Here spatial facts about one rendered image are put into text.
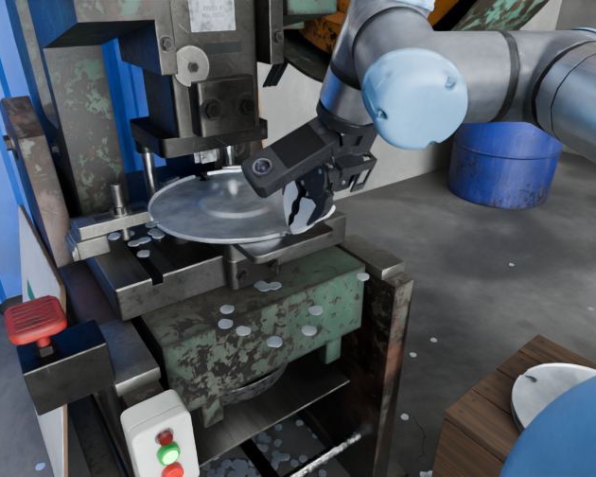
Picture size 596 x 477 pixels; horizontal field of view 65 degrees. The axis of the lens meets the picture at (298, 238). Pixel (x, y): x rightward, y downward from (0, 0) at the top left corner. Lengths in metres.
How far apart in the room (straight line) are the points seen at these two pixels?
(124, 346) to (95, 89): 0.48
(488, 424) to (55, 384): 0.77
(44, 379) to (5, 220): 1.42
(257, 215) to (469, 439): 0.61
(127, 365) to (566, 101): 0.59
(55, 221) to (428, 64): 0.85
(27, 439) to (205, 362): 0.90
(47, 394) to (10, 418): 1.00
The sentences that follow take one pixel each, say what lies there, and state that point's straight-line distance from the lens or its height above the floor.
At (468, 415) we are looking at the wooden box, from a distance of 1.04.
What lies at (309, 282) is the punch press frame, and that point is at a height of 0.65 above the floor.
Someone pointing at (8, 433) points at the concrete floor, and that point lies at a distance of 1.62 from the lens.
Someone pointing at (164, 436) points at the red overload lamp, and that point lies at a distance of 0.63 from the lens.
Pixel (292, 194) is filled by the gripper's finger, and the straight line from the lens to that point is 0.63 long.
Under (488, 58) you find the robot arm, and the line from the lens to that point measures 0.42.
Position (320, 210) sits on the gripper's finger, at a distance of 0.59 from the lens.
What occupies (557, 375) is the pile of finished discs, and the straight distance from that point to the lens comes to 1.17.
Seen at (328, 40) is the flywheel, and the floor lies 1.00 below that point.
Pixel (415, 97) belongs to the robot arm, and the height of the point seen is 1.02.
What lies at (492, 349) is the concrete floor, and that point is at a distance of 1.77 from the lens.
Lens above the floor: 1.10
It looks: 28 degrees down
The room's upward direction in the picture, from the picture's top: straight up
